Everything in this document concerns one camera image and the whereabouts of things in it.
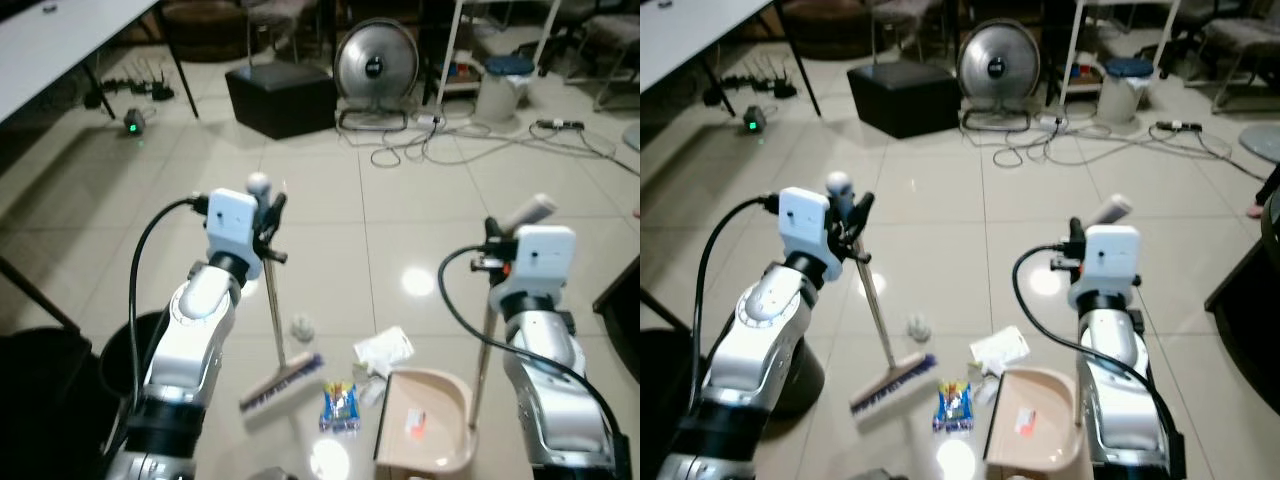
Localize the broom with metal handle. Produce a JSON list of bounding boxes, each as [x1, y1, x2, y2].
[[238, 173, 327, 418], [826, 171, 939, 418]]

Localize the beige long-handled dustpan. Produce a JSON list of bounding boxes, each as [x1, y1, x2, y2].
[[983, 195, 1134, 473], [373, 194, 559, 478]]

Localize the grey round floor disc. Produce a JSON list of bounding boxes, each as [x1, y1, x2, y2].
[[1238, 124, 1280, 165]]

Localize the black cube ottoman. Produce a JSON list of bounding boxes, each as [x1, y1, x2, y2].
[[847, 59, 963, 140], [224, 61, 339, 142]]

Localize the white plastic packaging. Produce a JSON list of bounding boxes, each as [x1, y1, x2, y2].
[[969, 326, 1031, 378], [352, 326, 415, 379]]

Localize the dark low furniture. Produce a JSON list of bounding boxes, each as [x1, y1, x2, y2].
[[592, 254, 641, 383], [1203, 165, 1280, 389]]

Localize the black round waste bin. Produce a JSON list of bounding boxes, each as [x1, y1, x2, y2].
[[97, 311, 173, 403], [768, 322, 828, 417]]

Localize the white bin with blue lid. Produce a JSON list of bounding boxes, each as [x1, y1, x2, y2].
[[474, 55, 537, 124], [1094, 57, 1158, 125]]

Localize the black router with antennas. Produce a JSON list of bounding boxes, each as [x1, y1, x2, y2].
[[122, 58, 177, 103], [743, 58, 800, 102]]

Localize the round silver fan heater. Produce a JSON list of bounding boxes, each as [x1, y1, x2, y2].
[[332, 17, 422, 133], [956, 17, 1043, 133]]

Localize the colourful blue snack wrapper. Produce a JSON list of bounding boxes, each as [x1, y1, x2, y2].
[[319, 379, 362, 433], [932, 379, 975, 433]]

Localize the white metal rack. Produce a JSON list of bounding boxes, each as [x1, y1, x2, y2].
[[1058, 0, 1183, 107], [436, 0, 563, 107]]

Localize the brown round ottoman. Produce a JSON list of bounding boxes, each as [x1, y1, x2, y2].
[[782, 0, 871, 58], [160, 0, 248, 63]]

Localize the grey cushioned chair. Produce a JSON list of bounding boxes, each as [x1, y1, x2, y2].
[[868, 0, 953, 53], [243, 0, 333, 63]]

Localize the white table with black legs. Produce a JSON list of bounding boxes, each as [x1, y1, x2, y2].
[[0, 0, 201, 129], [640, 0, 825, 119]]

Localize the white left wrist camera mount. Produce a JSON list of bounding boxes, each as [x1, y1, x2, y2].
[[205, 188, 264, 282], [777, 187, 844, 280]]

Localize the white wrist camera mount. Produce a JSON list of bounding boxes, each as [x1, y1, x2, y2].
[[205, 188, 264, 282], [512, 225, 579, 302], [777, 187, 844, 280], [1083, 225, 1142, 302]]

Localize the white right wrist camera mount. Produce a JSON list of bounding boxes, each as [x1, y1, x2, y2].
[[1083, 225, 1142, 302], [512, 225, 579, 302]]

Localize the loose cables on floor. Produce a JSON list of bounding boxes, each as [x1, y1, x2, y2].
[[368, 108, 641, 179], [990, 108, 1273, 183]]

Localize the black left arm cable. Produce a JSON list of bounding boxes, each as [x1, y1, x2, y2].
[[690, 196, 783, 411], [126, 196, 212, 411]]

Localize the grey metal-frame chair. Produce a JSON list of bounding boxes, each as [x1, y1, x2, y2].
[[575, 0, 641, 113], [1195, 0, 1280, 113]]

